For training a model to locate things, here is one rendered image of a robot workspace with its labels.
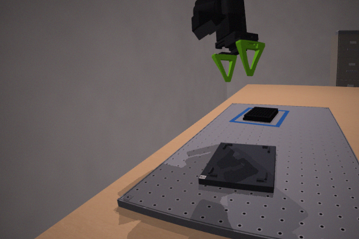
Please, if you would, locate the blue tape outline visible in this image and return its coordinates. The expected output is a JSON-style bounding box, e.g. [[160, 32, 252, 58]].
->
[[230, 108, 289, 127]]

